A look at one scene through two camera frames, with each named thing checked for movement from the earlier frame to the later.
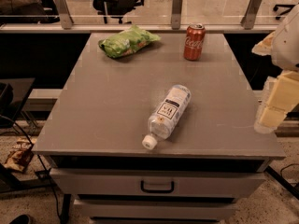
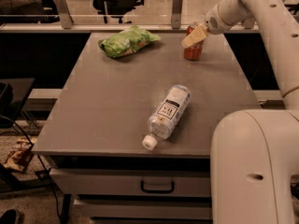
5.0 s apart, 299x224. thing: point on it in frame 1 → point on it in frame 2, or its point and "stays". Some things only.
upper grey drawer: [159, 183] stays
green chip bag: [127, 42] stays
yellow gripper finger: [284, 94] → [217, 20]
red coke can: [194, 41] stays
